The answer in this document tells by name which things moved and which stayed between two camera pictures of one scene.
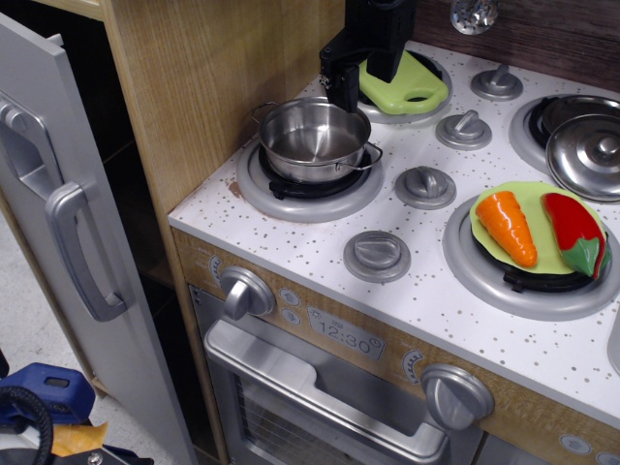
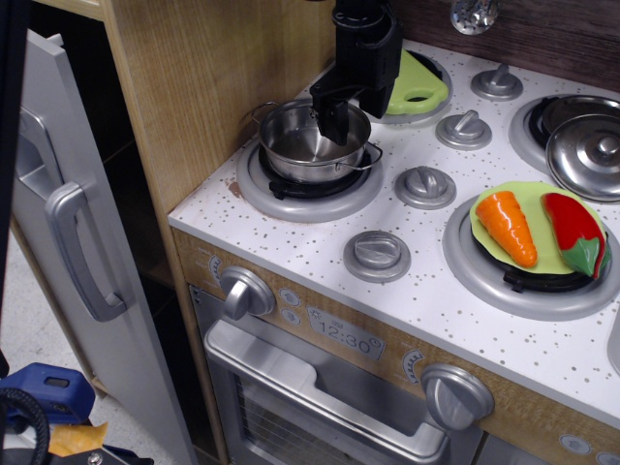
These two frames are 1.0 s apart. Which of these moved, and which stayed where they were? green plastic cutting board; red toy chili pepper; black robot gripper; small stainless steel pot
Moved: black robot gripper
Stayed: small stainless steel pot; red toy chili pepper; green plastic cutting board
